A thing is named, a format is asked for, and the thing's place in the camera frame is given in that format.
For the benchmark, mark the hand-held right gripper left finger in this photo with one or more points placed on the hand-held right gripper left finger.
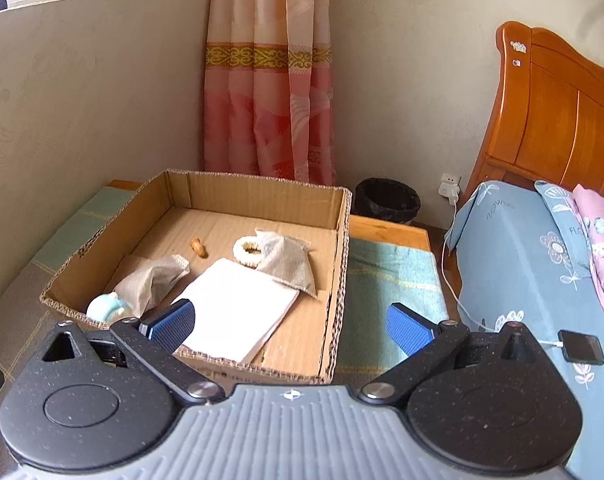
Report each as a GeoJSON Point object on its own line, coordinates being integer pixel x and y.
{"type": "Point", "coordinates": [174, 325]}

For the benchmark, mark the white cloth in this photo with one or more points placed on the white cloth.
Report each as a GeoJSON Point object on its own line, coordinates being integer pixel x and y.
{"type": "Point", "coordinates": [236, 305]}

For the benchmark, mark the white wall socket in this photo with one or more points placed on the white wall socket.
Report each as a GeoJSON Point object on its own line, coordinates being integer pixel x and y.
{"type": "Point", "coordinates": [449, 181]}

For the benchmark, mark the blue floral bed sheet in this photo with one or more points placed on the blue floral bed sheet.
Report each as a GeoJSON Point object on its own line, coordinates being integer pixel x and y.
{"type": "Point", "coordinates": [512, 270]}

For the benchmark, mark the black smartphone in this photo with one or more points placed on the black smartphone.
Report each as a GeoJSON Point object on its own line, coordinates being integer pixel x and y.
{"type": "Point", "coordinates": [581, 346]}

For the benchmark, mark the blue and white plush toy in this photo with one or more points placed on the blue and white plush toy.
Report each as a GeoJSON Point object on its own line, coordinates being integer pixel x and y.
{"type": "Point", "coordinates": [109, 307]}

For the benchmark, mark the black trash bin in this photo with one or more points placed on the black trash bin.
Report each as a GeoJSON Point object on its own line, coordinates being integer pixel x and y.
{"type": "Point", "coordinates": [388, 200]}

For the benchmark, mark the blue floral pillow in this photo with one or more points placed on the blue floral pillow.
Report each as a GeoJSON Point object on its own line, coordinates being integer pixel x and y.
{"type": "Point", "coordinates": [567, 240]}

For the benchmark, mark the white fluffy scrunchie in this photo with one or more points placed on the white fluffy scrunchie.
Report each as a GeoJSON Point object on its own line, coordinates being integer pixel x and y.
{"type": "Point", "coordinates": [243, 255]}

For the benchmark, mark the white charger plug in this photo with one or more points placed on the white charger plug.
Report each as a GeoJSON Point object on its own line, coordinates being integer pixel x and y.
{"type": "Point", "coordinates": [454, 196]}

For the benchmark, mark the wooden bed headboard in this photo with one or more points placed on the wooden bed headboard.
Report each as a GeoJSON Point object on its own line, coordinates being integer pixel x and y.
{"type": "Point", "coordinates": [567, 120]}

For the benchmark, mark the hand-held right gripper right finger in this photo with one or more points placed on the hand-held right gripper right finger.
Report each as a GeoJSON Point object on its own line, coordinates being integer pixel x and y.
{"type": "Point", "coordinates": [409, 329]}

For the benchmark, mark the pink patterned curtain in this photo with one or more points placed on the pink patterned curtain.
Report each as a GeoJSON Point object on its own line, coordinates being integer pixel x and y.
{"type": "Point", "coordinates": [269, 75]}

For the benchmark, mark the grey cloth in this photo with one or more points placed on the grey cloth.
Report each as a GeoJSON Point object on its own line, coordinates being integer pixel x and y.
{"type": "Point", "coordinates": [288, 257]}

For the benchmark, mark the small orange rubber piece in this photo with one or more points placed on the small orange rubber piece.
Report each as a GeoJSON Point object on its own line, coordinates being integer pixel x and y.
{"type": "Point", "coordinates": [198, 247]}

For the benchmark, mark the cardboard box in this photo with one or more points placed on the cardboard box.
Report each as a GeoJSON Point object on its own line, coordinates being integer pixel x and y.
{"type": "Point", "coordinates": [242, 227]}

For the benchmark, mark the cream zigzag-edged cloth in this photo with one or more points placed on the cream zigzag-edged cloth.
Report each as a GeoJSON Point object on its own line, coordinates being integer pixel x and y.
{"type": "Point", "coordinates": [149, 282]}

